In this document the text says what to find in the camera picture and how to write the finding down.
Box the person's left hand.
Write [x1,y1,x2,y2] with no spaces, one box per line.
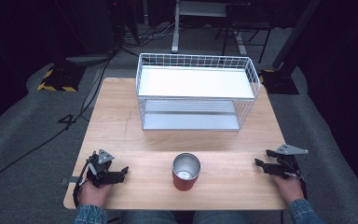
[77,180,115,208]

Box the person's right hand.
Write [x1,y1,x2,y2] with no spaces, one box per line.
[271,173,306,205]

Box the grey tape strip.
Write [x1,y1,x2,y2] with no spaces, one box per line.
[60,175,80,187]

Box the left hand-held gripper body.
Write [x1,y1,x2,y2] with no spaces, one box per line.
[85,148,121,189]

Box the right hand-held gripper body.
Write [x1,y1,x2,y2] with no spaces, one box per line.
[273,144,310,180]

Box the yellow black striped base plate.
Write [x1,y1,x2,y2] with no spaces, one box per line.
[36,64,87,93]
[258,68,300,95]

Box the black slanted post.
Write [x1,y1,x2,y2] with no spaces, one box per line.
[271,0,323,70]

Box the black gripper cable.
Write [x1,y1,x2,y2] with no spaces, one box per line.
[72,154,96,209]
[291,170,309,200]

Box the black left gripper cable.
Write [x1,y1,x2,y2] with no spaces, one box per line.
[72,154,96,209]

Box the person's right leg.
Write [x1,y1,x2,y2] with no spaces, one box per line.
[193,210,252,224]

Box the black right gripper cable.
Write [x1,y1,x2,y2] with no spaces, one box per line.
[291,170,309,200]

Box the bundle of floor cables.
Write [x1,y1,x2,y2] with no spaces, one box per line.
[117,21,176,59]

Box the black chair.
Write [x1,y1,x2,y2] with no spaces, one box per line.
[213,2,276,64]

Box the long black floor cable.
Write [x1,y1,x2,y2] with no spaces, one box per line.
[0,57,115,192]

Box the red metal cup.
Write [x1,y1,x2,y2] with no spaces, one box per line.
[172,152,202,191]

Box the white desk frame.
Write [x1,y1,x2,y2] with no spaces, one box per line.
[171,0,249,56]

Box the white wire shelf rack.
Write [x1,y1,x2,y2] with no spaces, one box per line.
[135,52,262,133]

